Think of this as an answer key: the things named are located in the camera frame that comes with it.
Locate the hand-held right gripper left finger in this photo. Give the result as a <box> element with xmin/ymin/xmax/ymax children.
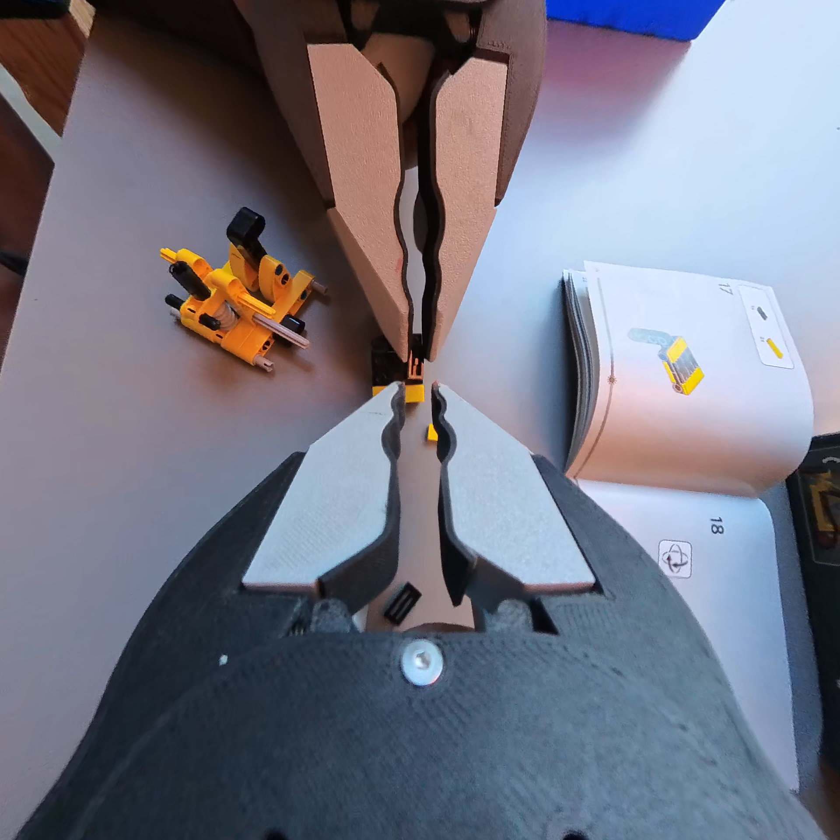
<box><xmin>243</xmin><ymin>382</ymin><xmax>406</xmax><ymax>614</ymax></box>

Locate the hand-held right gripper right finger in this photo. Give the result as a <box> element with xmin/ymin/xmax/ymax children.
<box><xmin>430</xmin><ymin>382</ymin><xmax>597</xmax><ymax>627</ymax></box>

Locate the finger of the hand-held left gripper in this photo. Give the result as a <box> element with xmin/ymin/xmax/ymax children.
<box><xmin>423</xmin><ymin>56</ymin><xmax>510</xmax><ymax>363</ymax></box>
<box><xmin>307</xmin><ymin>42</ymin><xmax>412</xmax><ymax>363</ymax></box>

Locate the small black yellow lego subassembly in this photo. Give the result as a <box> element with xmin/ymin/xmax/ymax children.
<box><xmin>371</xmin><ymin>333</ymin><xmax>427</xmax><ymax>404</ymax></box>

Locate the black lego grille tile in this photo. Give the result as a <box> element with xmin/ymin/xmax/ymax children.
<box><xmin>383</xmin><ymin>582</ymin><xmax>423</xmax><ymax>625</ymax></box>

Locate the yellow black lego vehicle assembly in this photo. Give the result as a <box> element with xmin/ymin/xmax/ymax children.
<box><xmin>159</xmin><ymin>206</ymin><xmax>329</xmax><ymax>376</ymax></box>

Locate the open lego instruction booklet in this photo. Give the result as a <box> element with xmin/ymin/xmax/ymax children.
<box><xmin>561</xmin><ymin>260</ymin><xmax>816</xmax><ymax>793</ymax></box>

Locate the black lego box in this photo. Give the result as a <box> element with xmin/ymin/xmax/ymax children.
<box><xmin>784</xmin><ymin>432</ymin><xmax>840</xmax><ymax>772</ymax></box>

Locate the blue plastic bin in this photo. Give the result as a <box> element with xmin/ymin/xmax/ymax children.
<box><xmin>545</xmin><ymin>0</ymin><xmax>729</xmax><ymax>42</ymax></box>

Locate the wooden cabinet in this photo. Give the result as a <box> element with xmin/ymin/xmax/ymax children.
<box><xmin>0</xmin><ymin>0</ymin><xmax>89</xmax><ymax>135</ymax></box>

